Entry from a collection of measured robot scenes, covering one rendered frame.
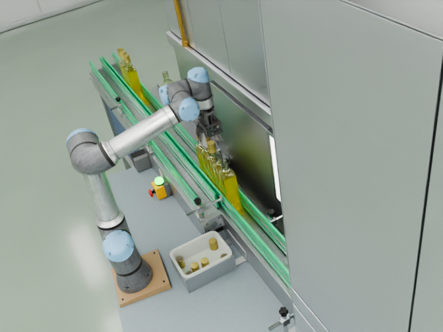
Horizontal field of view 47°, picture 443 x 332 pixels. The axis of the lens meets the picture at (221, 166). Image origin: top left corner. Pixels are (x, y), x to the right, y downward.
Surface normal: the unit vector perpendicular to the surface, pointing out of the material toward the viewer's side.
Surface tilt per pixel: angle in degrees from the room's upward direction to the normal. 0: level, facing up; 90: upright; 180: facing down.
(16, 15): 90
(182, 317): 0
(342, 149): 90
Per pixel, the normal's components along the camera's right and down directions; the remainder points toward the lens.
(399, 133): -0.87, 0.40
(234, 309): -0.15, -0.77
